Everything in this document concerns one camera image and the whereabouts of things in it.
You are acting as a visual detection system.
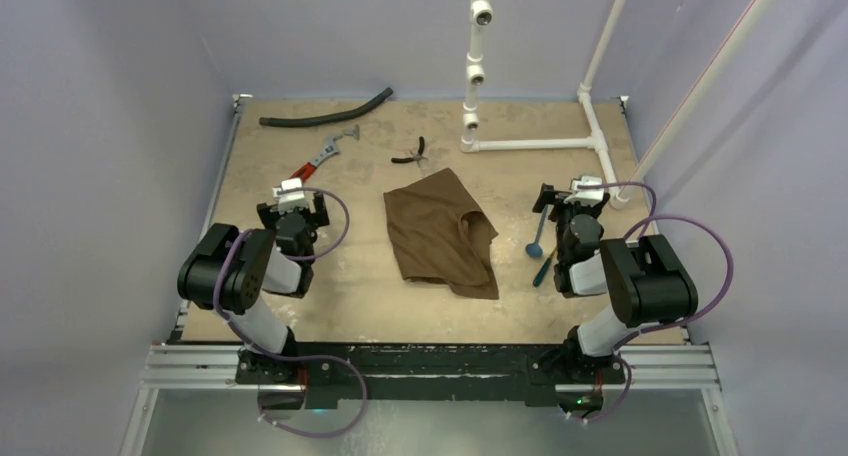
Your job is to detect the aluminium frame rail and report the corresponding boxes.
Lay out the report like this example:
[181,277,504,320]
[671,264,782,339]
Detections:
[121,99,733,455]

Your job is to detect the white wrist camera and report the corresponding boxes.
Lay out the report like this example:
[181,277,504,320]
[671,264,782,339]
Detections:
[272,177,309,214]
[568,175,605,206]

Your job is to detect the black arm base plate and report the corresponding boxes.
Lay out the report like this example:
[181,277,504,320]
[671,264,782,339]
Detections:
[235,342,626,409]

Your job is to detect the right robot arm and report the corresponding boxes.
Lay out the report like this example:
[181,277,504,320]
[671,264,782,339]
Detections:
[532,177,698,383]

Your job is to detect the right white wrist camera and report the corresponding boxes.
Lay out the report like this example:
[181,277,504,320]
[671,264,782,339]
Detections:
[568,175,605,206]

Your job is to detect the brown cloth napkin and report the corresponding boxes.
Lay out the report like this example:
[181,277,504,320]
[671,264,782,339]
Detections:
[383,168,500,300]

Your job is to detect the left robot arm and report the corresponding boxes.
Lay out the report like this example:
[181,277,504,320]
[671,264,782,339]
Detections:
[177,193,329,385]

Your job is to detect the black rubber hose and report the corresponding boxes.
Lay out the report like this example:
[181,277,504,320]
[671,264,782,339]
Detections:
[258,87,395,130]

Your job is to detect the black pliers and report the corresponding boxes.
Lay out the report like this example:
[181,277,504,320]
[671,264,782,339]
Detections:
[390,136,427,165]

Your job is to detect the white PVC pipe frame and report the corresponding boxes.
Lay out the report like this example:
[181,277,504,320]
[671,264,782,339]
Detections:
[459,0,793,210]

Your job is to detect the red handled adjustable wrench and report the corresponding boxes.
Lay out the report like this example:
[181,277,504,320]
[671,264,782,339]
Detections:
[290,124,360,181]

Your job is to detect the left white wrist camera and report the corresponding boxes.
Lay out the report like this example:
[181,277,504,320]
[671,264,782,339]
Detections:
[272,177,309,214]

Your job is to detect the blue spoon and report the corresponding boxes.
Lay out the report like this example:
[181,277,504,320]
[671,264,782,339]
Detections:
[525,205,548,259]

